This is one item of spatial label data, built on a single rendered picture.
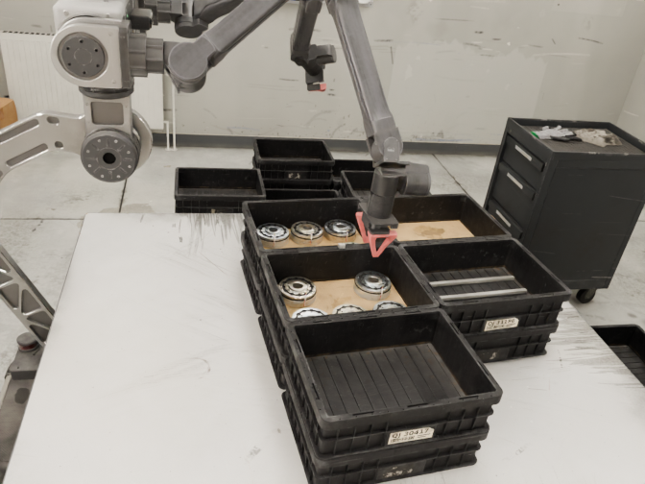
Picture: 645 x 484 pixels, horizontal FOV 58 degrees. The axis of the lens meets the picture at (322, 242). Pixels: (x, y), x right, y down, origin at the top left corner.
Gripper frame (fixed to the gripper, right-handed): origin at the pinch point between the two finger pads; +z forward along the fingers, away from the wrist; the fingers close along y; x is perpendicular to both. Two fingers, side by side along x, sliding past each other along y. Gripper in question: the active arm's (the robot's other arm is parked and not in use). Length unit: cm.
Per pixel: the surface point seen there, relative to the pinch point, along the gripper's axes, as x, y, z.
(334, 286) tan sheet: 0.2, 17.1, 24.0
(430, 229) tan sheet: -43, 45, 23
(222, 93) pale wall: -12, 319, 66
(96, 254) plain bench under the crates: 65, 62, 39
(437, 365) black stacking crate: -15.3, -17.6, 23.5
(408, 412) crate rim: 3.5, -38.2, 14.4
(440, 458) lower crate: -8.8, -37.1, 32.0
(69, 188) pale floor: 91, 252, 111
